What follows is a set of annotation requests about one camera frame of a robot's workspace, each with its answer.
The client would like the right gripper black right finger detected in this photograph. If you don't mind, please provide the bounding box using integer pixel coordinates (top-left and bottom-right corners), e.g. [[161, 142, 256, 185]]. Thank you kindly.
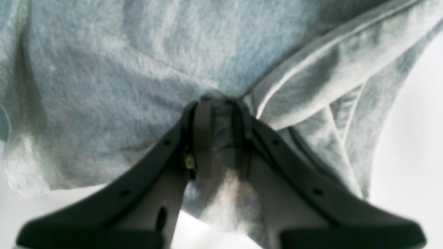
[[231, 100, 427, 249]]

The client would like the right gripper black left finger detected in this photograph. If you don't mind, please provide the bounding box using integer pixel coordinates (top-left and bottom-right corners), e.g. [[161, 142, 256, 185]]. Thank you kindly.
[[16, 100, 212, 249]]

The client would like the grey t-shirt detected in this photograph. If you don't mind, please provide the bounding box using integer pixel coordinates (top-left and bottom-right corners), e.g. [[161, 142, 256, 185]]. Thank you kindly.
[[1, 0, 442, 248]]

